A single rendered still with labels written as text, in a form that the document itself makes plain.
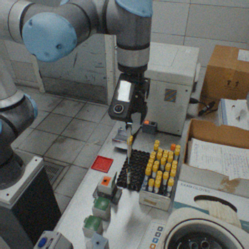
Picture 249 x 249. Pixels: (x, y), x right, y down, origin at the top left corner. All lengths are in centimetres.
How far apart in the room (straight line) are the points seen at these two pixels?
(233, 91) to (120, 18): 94
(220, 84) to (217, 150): 47
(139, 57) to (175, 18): 169
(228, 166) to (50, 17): 73
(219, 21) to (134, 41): 171
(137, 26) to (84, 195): 58
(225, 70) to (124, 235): 91
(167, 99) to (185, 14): 132
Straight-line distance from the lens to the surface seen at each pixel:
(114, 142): 93
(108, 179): 77
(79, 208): 81
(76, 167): 207
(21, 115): 85
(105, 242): 64
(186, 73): 88
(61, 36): 40
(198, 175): 77
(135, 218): 78
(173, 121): 100
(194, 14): 216
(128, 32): 49
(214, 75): 129
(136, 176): 85
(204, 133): 95
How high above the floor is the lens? 157
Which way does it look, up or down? 41 degrees down
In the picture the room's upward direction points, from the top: straight up
